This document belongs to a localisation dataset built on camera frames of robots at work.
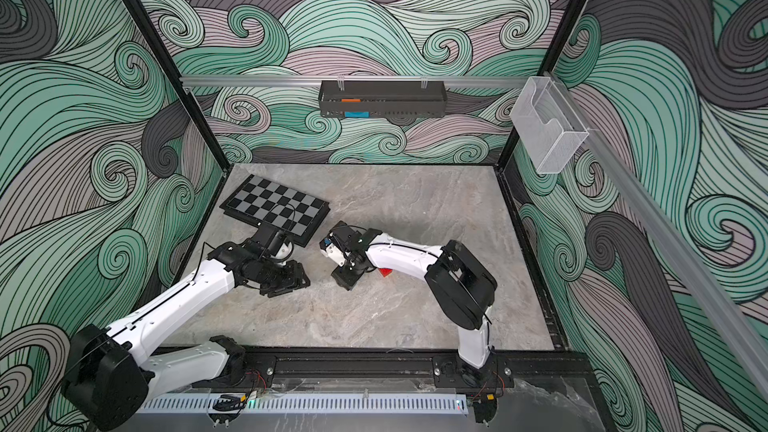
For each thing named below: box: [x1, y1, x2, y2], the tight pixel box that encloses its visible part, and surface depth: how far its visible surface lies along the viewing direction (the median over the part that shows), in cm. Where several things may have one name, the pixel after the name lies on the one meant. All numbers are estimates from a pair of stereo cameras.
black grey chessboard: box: [220, 174, 331, 248], surface depth 106 cm
